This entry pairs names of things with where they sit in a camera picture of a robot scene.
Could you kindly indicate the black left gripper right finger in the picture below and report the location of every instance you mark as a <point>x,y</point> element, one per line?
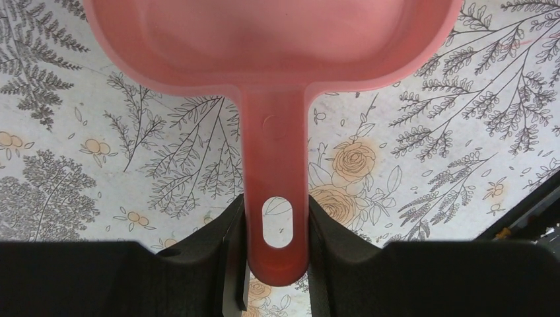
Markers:
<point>348,276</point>

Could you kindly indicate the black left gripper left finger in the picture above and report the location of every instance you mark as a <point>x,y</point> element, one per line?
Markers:
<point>205,274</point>

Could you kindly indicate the pink dustpan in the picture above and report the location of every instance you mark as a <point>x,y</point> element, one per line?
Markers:
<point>272,59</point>

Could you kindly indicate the floral table mat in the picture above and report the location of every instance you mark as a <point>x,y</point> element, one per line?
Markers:
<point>90,155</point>

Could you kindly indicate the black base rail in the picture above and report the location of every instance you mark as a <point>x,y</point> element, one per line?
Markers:
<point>531,217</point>

